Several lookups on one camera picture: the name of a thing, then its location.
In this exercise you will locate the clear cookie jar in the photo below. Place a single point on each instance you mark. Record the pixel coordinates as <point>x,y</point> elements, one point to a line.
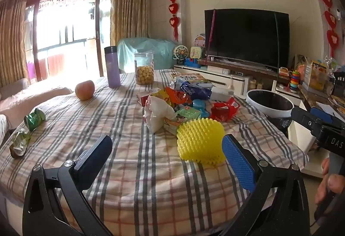
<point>144,71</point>

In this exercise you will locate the green snack wrapper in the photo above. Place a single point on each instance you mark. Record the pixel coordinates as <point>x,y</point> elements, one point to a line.
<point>20,143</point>
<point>35,118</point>

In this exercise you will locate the person's right hand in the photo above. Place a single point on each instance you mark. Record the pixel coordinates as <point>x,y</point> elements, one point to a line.
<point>335,184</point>

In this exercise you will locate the marble counter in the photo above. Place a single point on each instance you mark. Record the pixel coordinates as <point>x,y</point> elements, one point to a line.
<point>312,99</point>

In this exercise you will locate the beige curtain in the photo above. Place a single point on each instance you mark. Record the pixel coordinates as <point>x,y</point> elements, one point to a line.
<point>12,41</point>
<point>129,12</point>

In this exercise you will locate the white bin with black liner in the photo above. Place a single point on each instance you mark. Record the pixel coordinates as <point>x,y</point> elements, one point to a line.
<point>269,101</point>

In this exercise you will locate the red snack packet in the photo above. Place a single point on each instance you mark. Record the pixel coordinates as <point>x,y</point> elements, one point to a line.
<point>223,110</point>

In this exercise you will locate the blue toy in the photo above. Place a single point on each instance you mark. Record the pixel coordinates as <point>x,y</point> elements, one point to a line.
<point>191,63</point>

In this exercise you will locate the pink stick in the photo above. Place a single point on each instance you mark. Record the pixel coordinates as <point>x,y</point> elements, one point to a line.
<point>210,36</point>

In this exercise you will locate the toy house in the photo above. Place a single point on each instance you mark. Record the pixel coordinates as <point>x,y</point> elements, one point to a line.
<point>200,40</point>

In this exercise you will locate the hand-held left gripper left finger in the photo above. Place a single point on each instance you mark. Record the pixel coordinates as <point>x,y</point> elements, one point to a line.
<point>94,156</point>

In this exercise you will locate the toy cash register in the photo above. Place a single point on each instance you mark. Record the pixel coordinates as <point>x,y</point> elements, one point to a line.
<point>283,72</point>

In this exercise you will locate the white security camera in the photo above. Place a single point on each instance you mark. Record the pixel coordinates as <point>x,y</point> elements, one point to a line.
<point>338,14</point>

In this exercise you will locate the dark blue snack packet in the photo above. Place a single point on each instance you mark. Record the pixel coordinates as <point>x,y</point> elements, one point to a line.
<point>195,90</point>

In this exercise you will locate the black television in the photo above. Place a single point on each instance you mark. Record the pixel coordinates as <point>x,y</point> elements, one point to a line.
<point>246,36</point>

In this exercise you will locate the apple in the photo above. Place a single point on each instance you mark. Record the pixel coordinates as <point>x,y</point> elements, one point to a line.
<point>85,90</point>

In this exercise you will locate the balcony glass door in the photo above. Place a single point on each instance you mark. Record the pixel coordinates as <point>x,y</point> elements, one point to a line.
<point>67,31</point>

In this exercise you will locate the white TV cabinet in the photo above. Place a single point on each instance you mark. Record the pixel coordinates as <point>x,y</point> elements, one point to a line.
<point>237,79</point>

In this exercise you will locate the teal covered furniture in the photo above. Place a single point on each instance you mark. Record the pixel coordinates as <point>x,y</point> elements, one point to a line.
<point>145,55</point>

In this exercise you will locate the white paper sheet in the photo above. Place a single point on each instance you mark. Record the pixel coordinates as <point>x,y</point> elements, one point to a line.
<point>327,109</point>

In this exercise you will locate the white box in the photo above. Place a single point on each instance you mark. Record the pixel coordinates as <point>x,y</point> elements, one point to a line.
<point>222,93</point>

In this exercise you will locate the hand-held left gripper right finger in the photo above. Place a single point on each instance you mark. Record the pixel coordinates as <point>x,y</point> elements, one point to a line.
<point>238,163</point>

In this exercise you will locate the orange snack packet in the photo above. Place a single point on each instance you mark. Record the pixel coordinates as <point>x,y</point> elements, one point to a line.
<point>175,98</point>

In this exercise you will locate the purple bottle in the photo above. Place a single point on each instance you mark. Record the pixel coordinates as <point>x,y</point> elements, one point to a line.
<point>112,68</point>

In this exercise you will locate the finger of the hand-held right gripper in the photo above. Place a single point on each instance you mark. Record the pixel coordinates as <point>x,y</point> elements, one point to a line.
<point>302,120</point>
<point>320,115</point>

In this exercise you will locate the ferris wheel toy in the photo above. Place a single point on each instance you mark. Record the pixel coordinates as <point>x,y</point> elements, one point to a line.
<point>180,53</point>

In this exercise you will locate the white plastic bag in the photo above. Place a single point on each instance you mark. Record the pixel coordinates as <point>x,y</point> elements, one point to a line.
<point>157,114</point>

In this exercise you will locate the pink covered sofa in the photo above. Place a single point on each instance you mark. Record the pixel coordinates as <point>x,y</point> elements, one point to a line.
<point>32,98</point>

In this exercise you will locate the yellow foam fruit net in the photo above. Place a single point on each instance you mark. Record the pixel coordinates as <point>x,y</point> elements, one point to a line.
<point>200,141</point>

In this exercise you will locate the light blue wrapper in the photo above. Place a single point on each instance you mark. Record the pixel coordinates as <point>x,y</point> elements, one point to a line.
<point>200,107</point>

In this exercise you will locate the black box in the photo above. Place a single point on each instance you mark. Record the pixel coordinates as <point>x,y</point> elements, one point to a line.
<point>339,83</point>

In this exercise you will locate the colourful picture box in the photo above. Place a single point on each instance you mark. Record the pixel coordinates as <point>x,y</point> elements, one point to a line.
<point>316,76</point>

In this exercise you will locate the small red box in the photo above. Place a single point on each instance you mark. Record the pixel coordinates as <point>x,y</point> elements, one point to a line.
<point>142,97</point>

